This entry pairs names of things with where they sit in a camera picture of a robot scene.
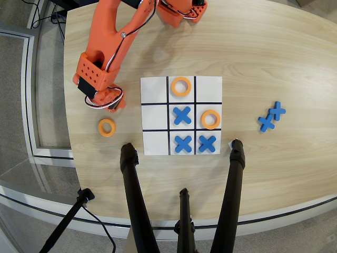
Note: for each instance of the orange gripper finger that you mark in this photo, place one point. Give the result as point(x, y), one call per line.
point(121, 104)

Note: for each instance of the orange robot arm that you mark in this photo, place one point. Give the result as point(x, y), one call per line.
point(105, 34)

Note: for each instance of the white tic-tac-toe board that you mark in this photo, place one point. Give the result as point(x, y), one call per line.
point(154, 89)

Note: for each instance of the blue foam cross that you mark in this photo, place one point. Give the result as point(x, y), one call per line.
point(183, 143)
point(207, 143)
point(182, 115)
point(277, 111)
point(266, 123)

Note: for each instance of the black tripod leg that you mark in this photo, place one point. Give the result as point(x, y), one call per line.
point(185, 210)
point(134, 189)
point(231, 189)

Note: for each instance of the small white tag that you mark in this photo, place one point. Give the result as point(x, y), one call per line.
point(229, 144)

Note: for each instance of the thin black stand pole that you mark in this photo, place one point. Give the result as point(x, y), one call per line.
point(65, 221)

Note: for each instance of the gray glass partition frame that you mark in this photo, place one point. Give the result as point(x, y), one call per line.
point(28, 105)

